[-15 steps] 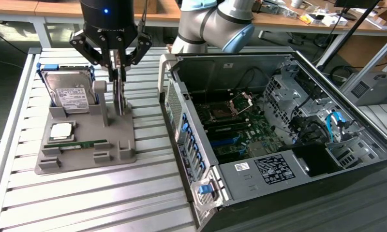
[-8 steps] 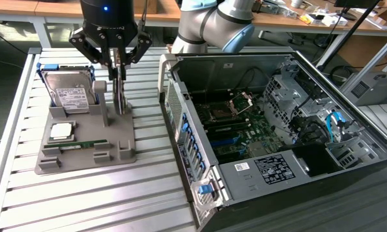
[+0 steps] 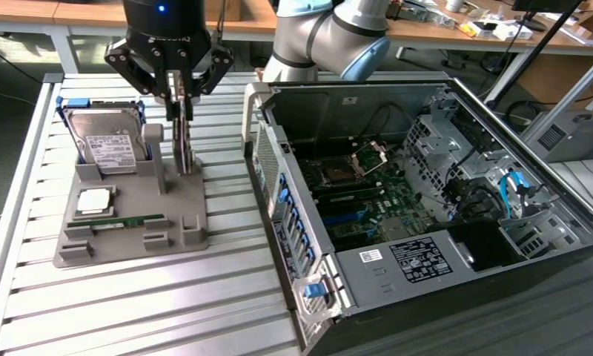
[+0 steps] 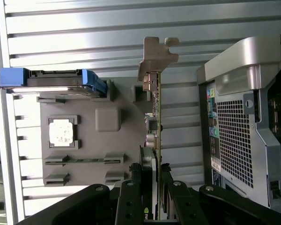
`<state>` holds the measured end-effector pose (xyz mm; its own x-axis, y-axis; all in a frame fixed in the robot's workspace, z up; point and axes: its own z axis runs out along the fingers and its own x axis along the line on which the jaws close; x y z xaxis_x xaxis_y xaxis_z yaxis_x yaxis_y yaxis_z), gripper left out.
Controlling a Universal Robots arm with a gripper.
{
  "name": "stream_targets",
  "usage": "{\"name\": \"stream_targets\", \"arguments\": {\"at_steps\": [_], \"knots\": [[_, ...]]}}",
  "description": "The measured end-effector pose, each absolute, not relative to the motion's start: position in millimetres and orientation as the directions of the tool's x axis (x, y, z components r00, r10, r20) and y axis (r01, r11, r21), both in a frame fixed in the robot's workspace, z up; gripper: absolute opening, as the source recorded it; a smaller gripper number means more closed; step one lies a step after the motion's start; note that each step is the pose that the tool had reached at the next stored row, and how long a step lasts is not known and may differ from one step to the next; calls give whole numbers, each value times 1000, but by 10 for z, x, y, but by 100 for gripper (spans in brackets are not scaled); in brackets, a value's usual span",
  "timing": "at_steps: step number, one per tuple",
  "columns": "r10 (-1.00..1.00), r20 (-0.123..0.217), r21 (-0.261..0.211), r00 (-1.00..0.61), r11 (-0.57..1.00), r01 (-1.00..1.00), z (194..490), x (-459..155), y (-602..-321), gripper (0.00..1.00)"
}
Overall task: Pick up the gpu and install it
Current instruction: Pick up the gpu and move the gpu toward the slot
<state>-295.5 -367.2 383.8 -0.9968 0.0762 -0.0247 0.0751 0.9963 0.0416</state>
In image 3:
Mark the brown cardboard box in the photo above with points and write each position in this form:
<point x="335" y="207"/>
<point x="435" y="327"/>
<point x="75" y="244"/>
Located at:
<point x="235" y="9"/>

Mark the aluminium profile frame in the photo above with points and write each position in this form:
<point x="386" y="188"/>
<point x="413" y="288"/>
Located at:
<point x="589" y="79"/>

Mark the hard disk in blue caddy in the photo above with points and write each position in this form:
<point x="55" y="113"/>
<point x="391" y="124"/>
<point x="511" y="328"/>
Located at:
<point x="105" y="130"/>

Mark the metal socket cover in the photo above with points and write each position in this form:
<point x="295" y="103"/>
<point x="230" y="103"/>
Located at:
<point x="371" y="155"/>

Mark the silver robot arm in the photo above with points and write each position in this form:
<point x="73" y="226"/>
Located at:
<point x="326" y="29"/>

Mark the silver CPU chip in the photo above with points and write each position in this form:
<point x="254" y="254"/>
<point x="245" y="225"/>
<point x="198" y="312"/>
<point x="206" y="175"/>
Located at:
<point x="94" y="202"/>

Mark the grey power supply unit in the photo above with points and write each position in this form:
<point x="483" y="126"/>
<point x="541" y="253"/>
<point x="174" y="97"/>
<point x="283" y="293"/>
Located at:
<point x="371" y="282"/>

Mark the green RAM stick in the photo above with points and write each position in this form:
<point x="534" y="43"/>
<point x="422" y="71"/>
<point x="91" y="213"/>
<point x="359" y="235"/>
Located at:
<point x="123" y="221"/>

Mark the white carton box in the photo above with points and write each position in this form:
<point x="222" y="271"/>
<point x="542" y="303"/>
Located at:
<point x="511" y="32"/>

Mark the grey metal disk bay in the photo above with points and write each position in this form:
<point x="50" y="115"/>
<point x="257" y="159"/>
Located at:
<point x="534" y="237"/>

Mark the grey chipset heatsink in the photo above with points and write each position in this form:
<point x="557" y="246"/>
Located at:
<point x="395" y="229"/>

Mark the graphics card with black cooler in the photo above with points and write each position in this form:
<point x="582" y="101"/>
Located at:
<point x="185" y="148"/>

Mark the grey equipment box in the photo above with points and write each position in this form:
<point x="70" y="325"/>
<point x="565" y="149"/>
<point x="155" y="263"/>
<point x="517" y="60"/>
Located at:
<point x="579" y="141"/>

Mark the open grey PC case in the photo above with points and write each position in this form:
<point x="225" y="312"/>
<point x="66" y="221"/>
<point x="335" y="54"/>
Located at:
<point x="297" y="163"/>

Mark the black tripod pole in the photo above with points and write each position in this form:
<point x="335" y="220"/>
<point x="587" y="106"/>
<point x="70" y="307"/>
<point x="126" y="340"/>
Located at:
<point x="539" y="48"/>

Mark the blue case latch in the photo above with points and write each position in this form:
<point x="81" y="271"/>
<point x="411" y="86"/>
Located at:
<point x="314" y="290"/>

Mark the installed black RAM stick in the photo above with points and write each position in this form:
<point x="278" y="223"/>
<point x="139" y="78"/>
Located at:
<point x="351" y="196"/>

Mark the green motherboard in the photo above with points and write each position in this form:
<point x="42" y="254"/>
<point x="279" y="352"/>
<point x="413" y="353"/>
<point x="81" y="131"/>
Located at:
<point x="401" y="207"/>

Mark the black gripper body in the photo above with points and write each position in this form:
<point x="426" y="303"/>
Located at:
<point x="169" y="33"/>

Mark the black monitor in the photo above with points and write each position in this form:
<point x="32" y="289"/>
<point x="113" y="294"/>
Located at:
<point x="545" y="3"/>

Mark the wooden desk with grey legs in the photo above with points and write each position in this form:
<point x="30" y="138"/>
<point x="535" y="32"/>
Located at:
<point x="30" y="11"/>

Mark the CPU socket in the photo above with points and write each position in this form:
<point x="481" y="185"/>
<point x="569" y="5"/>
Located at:
<point x="337" y="172"/>

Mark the grey plastic parts rack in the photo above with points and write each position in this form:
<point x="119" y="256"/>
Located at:
<point x="129" y="207"/>

